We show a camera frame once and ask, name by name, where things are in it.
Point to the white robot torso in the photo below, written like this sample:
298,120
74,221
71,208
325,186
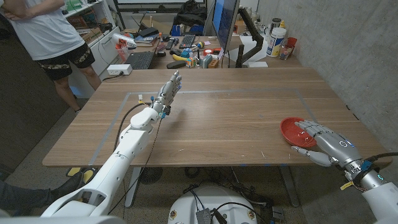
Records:
214,202

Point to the black computer mouse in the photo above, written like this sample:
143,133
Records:
161,53

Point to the yellow floor pad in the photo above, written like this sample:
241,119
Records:
73,171

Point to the black laptop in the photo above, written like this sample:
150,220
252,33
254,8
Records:
140,60

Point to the pink sticky note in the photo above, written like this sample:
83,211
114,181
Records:
221,54

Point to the whiteboard with black frame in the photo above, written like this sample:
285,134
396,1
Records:
161,1

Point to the white flat box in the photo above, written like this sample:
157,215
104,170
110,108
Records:
257,64

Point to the white wipes canister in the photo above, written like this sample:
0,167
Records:
276,42

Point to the black round fan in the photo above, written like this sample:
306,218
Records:
150,175

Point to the black oval case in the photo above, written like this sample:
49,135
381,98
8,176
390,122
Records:
175,64

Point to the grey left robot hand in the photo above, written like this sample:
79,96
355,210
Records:
168,91

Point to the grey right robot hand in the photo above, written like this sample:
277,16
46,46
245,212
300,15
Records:
339,146

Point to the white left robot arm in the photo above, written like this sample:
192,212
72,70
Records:
115,169

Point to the teal ribbed block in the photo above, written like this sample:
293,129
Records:
206,61

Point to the white shelf unit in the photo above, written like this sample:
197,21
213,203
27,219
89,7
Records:
107,51

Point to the white power strip box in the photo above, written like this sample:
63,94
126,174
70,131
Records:
118,69

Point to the red bowl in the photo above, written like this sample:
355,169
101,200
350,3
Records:
290,133

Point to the black keyboard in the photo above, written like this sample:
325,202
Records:
187,41

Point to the colourful puzzle cube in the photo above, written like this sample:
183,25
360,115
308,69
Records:
190,62

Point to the grey table leg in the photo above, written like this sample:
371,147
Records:
289,186
132,186

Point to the orange toy brick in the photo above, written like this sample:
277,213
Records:
213,63

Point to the black backpack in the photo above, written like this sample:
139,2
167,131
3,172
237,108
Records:
189,14

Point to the yellow banana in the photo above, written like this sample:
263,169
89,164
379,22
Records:
178,57

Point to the white printed package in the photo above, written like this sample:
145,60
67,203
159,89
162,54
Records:
124,40

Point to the blue bag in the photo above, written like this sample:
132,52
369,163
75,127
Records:
186,30

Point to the person in white t-shirt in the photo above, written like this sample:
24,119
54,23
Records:
46,31

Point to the computer monitor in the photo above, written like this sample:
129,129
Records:
225,21

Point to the red cup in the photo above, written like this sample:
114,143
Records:
292,41

